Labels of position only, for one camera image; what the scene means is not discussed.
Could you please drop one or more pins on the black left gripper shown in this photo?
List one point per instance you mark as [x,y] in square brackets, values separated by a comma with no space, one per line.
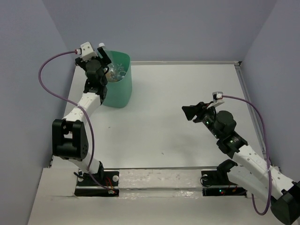
[80,63]

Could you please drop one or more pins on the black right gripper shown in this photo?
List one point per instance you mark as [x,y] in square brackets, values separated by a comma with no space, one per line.
[191,110]

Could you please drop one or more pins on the black label bottle black cap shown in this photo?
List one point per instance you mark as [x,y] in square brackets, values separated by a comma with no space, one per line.
[115,72]

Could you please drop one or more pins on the slim clear bottle white cap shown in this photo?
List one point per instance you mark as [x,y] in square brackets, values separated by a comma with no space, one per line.
[105,55]

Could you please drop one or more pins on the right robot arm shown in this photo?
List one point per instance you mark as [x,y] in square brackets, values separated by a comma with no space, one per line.
[264,181]

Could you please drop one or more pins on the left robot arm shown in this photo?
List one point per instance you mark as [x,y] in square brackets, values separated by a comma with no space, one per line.
[69,138]

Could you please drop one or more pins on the green plastic bin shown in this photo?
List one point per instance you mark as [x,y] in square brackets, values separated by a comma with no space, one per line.
[119,93]

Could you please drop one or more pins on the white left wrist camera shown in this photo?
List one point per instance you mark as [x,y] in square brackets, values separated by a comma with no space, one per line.
[86,51]

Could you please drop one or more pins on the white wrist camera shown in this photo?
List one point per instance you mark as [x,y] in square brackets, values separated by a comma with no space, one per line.
[217,99]
[86,51]

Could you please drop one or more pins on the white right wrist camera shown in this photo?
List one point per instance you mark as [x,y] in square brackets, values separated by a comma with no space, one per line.
[217,99]

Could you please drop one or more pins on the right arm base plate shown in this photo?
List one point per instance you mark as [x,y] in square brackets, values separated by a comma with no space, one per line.
[215,184]

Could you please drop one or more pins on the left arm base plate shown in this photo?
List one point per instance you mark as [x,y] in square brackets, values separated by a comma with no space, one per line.
[107,187]

